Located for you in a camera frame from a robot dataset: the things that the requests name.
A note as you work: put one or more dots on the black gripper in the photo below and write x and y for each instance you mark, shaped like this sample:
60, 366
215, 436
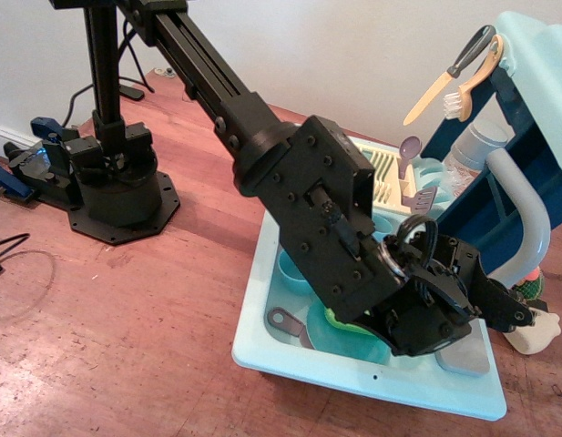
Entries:
416, 306

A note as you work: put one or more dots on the grey toy faucet with lever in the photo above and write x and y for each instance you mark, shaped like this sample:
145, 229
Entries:
470, 356

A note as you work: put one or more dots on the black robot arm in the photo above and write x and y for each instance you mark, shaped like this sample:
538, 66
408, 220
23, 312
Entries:
243, 122

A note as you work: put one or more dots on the green and orange toy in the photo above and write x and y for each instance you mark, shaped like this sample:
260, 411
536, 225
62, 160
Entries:
531, 287

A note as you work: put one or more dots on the beige toy jug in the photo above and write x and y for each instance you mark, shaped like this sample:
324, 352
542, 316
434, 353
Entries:
532, 339

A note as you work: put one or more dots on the purple toy spatula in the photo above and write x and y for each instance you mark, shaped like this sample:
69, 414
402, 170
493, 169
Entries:
422, 200

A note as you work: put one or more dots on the clear plastic bottle grey cap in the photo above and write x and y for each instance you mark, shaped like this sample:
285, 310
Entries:
466, 157

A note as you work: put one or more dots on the cream dish drying rack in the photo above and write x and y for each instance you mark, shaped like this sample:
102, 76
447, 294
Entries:
388, 188

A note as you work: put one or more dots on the teal toy plate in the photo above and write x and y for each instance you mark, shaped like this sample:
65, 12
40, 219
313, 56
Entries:
327, 338

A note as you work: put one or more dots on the purple toy spoon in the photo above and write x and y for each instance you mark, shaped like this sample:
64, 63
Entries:
409, 149

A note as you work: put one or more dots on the blue and teal shelf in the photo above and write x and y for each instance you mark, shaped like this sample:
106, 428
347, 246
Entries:
527, 86

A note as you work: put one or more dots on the tan toy dish brush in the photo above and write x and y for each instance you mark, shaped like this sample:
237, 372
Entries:
459, 105

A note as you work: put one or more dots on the teal toy cup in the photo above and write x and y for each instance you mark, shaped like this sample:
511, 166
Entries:
291, 276

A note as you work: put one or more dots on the light blue toy sink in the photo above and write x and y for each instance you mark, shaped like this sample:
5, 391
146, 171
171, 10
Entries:
308, 364

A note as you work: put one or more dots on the blue clamp on table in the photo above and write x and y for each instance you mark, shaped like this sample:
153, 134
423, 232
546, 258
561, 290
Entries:
17, 144

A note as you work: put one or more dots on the toy knife grey handle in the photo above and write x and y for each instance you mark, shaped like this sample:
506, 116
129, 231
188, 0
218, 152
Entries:
449, 75

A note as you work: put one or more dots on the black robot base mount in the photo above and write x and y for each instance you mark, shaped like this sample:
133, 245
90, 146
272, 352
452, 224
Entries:
124, 197

